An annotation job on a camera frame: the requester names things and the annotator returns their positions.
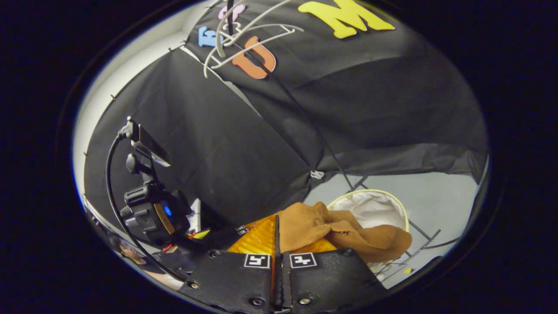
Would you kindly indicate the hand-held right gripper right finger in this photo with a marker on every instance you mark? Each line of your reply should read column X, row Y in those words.
column 327, row 279

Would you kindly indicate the brown shirt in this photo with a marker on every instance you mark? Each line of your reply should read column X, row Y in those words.
column 305, row 224

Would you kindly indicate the black clothes rack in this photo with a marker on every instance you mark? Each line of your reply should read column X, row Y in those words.
column 324, row 144

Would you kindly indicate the white taped clothes hanger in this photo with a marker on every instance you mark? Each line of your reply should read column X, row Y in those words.
column 219, row 39

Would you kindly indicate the white laundry hamper yellow rim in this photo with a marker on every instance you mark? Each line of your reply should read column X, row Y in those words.
column 375, row 209

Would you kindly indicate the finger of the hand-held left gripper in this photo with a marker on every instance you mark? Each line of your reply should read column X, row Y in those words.
column 218, row 239

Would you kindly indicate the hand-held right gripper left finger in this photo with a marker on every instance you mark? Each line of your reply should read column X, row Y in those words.
column 235, row 283

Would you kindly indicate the white empty clothes hanger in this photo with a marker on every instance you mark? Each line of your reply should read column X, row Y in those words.
column 257, row 46

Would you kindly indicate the row of black cloth clips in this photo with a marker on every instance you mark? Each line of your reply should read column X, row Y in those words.
column 112, row 97

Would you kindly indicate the black backdrop cloth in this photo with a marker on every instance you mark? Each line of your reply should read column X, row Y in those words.
column 370, row 109

